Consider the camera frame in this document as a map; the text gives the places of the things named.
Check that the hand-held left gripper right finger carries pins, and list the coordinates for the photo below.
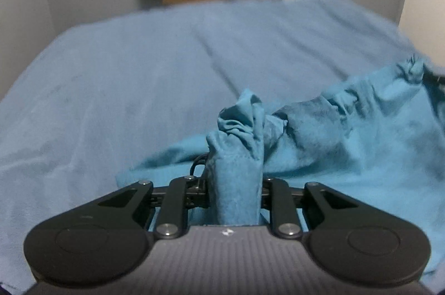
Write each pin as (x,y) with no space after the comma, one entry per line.
(280,199)

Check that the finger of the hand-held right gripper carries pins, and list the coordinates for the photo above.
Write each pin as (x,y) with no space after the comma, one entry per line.
(436,79)

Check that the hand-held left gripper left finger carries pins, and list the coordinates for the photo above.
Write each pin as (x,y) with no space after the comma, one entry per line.
(177,197)

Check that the teal zip jacket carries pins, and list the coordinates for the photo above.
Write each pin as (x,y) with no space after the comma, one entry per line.
(347,142)

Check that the blue bed blanket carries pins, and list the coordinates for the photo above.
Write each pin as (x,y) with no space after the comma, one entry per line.
(104,89)

